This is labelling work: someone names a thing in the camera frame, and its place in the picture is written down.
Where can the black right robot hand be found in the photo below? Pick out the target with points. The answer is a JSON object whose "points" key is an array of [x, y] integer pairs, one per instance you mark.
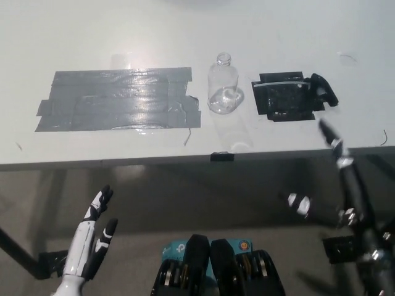
{"points": [[355, 191]]}

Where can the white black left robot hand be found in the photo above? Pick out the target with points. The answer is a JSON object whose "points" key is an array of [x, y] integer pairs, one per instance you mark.
{"points": [[81, 246]]}

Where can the black spray trigger lid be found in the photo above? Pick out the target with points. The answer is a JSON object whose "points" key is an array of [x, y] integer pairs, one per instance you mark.
{"points": [[322, 89]]}

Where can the black tape patch on desk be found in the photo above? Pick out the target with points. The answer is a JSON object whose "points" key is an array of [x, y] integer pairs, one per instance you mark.
{"points": [[281, 101]]}

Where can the black ribbed robot body block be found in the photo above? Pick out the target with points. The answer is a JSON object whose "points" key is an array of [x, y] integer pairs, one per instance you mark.
{"points": [[197, 271], [225, 271]]}

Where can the clear plastic bottle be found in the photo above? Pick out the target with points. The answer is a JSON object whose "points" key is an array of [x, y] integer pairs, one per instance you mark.
{"points": [[223, 89]]}

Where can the thin dark strand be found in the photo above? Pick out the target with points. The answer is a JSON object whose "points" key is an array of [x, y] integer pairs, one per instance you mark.
{"points": [[188, 137], [385, 138]]}

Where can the black diagonal table leg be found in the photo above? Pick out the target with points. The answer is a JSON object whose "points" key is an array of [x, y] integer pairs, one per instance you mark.
{"points": [[18, 251]]}

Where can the teal cardboard box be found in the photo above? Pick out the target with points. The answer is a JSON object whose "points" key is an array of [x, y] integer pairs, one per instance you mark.
{"points": [[177, 248]]}

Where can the small black tape piece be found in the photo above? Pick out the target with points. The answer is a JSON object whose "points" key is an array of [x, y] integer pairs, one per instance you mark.
{"points": [[222, 156]]}

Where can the grey duct tape patch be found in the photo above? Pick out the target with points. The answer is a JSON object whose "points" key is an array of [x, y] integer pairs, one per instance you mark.
{"points": [[123, 98]]}

